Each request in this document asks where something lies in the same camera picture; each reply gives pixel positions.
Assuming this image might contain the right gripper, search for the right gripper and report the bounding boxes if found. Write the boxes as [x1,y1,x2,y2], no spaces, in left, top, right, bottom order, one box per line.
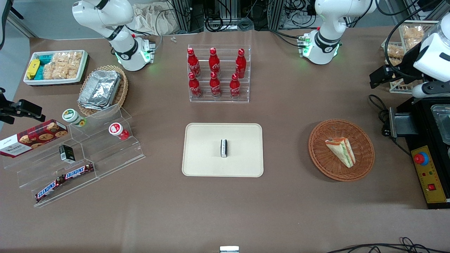
[0,99,46,124]

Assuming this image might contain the triangular sandwich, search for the triangular sandwich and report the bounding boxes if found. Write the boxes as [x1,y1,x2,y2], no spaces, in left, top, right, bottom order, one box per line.
[325,137,356,168]

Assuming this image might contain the light oval wicker basket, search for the light oval wicker basket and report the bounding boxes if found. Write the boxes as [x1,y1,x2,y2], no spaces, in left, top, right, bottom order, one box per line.
[77,65,128,117]

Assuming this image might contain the brown round wicker basket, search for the brown round wicker basket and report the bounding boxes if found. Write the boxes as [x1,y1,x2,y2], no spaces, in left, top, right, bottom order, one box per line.
[308,119,375,182]

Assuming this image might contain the beige rectangular tray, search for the beige rectangular tray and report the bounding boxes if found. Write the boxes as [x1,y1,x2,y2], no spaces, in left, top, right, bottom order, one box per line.
[182,123,264,177]

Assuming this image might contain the red tartan cookie box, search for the red tartan cookie box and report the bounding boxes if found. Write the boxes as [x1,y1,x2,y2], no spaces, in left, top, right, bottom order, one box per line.
[0,119,68,158]

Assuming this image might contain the white plastic snack bin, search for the white plastic snack bin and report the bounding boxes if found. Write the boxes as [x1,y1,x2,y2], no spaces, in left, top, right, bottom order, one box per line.
[23,50,88,86]

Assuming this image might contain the yellow snack pack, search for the yellow snack pack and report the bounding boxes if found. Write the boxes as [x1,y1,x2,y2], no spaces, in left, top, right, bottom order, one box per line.
[26,59,40,80]

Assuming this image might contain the green lid yogurt cup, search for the green lid yogurt cup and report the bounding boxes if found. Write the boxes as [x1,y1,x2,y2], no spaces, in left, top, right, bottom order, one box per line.
[62,109,87,127]

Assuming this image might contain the small black box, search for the small black box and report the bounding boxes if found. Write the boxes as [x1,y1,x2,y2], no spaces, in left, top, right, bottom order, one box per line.
[59,144,76,163]

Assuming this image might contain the black sealing machine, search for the black sealing machine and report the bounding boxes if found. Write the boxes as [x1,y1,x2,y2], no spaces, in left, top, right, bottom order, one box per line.
[388,97,450,209]

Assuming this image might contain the aluminium foil container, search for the aluminium foil container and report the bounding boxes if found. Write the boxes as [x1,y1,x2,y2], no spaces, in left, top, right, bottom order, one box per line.
[78,70,122,110]

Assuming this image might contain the clear plastic container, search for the clear plastic container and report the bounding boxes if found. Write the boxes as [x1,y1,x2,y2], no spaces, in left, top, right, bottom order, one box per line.
[431,104,450,145]

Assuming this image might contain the brown Snickers bar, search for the brown Snickers bar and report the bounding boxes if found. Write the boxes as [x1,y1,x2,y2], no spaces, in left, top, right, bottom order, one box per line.
[35,177,66,203]
[63,163,95,181]

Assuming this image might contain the red lid yogurt cup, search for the red lid yogurt cup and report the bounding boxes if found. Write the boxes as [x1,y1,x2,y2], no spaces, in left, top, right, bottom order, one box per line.
[109,123,130,141]

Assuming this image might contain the black stand pole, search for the black stand pole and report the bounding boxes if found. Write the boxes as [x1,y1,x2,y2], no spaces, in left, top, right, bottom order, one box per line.
[0,0,25,50]

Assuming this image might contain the clear acrylic stepped shelf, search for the clear acrylic stepped shelf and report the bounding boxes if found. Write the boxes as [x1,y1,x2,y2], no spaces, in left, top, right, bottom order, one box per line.
[4,104,146,208]

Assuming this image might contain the red cola bottle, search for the red cola bottle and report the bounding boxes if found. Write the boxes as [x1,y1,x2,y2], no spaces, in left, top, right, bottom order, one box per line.
[209,48,221,75]
[187,48,201,78]
[210,71,222,98]
[188,72,202,99]
[235,48,247,79]
[230,73,241,99]

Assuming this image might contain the white cloth bag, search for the white cloth bag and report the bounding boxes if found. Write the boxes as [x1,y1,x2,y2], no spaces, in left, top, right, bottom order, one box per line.
[132,4,176,35]

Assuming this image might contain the clear acrylic bottle rack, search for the clear acrylic bottle rack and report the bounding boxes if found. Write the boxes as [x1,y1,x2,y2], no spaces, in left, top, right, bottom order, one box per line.
[187,44,251,103]

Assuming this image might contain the white wire basket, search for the white wire basket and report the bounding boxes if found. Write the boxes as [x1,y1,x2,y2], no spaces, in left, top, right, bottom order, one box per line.
[381,20,441,94]

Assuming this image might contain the black machine power cable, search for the black machine power cable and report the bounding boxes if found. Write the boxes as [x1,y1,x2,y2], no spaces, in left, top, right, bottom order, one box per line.
[368,94,412,157]

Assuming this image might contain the aluminium frame rack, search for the aluminium frame rack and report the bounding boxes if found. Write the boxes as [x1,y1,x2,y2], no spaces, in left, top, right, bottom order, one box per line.
[169,0,294,33]

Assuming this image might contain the black cables bundle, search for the black cables bundle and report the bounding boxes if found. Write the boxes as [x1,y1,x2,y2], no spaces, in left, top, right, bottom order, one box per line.
[325,237,450,253]

